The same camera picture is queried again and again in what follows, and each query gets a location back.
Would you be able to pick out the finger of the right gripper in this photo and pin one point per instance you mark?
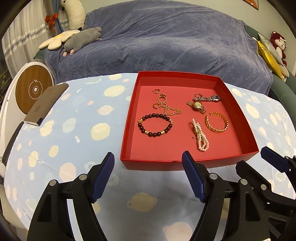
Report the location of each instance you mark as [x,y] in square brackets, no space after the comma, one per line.
[283,164]
[261,187]

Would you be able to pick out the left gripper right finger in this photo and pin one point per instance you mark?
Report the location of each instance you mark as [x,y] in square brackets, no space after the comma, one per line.
[246,219]

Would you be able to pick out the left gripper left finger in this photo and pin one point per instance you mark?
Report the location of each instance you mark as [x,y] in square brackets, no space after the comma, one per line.
[51,220]

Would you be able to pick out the gold wristwatch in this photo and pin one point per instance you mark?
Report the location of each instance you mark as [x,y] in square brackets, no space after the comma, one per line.
[198,106]

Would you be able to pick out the gold hoop earring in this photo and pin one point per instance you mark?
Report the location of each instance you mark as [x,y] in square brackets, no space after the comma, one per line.
[156,91]
[156,105]

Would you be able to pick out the silver wristwatch blue dial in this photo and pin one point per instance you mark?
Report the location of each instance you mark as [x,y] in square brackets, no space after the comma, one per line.
[200,98]

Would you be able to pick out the light blue planet-print cloth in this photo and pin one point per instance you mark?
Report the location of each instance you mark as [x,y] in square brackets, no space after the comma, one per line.
[87,122]

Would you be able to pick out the red shallow cardboard tray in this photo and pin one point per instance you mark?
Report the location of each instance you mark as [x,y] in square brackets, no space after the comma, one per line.
[189,131]

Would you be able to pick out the gold satin pillow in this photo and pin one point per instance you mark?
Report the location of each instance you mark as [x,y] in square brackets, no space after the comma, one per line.
[270,60]

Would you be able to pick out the brown flat pouch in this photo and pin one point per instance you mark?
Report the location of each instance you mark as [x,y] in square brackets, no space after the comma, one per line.
[44,104]

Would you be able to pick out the red monkey plush toy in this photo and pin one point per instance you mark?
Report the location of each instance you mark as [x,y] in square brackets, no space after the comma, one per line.
[280,44]

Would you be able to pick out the silver grey pillow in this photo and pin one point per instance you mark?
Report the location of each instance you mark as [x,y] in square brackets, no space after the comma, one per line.
[270,48]

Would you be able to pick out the round wooden-top side table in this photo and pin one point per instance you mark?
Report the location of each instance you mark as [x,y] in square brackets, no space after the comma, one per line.
[26,87]

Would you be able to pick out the blue-grey velvet bed cover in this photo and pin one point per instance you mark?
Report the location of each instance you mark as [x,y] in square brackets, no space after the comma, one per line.
[165,36]

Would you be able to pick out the cream flower-shaped cushion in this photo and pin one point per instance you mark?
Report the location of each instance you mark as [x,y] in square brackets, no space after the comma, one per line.
[56,42]

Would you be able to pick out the grey plush toy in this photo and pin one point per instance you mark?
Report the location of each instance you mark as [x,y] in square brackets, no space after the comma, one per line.
[81,39]

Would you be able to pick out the white sheer curtain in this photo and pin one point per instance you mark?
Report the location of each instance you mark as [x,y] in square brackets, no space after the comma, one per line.
[28,30]

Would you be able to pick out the red ribbon bow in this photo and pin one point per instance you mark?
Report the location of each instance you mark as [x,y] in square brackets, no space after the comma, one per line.
[51,21]

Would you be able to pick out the white long plush toy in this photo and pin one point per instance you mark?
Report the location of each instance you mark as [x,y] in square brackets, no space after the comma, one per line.
[75,12]

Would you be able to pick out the blue curtain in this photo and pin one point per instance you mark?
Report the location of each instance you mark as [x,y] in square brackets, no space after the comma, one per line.
[58,17]

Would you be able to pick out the gold chain bangle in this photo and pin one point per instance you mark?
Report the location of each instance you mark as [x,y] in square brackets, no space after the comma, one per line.
[216,122]

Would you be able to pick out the green bed frame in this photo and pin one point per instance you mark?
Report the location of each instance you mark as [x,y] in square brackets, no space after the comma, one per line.
[282,88]

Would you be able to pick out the framed orange wall picture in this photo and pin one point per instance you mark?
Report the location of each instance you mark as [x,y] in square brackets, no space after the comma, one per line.
[253,3]

